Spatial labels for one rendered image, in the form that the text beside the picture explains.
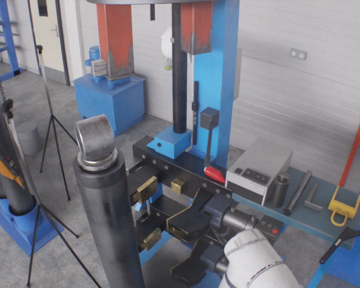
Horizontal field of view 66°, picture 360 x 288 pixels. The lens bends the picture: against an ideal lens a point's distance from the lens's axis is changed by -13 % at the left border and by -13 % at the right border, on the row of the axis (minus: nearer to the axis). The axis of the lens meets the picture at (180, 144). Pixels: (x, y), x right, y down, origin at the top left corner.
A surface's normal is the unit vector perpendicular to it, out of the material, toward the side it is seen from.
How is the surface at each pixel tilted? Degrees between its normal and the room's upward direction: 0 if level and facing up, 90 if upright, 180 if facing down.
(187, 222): 0
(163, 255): 0
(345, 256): 90
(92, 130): 42
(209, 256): 0
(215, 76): 90
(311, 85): 90
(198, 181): 90
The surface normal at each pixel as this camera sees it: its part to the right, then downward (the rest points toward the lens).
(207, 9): 0.53, 0.48
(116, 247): 0.31, 0.54
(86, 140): 0.43, 0.00
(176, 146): 0.80, 0.33
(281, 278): 0.03, -0.73
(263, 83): -0.59, 0.46
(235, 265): -0.92, 0.07
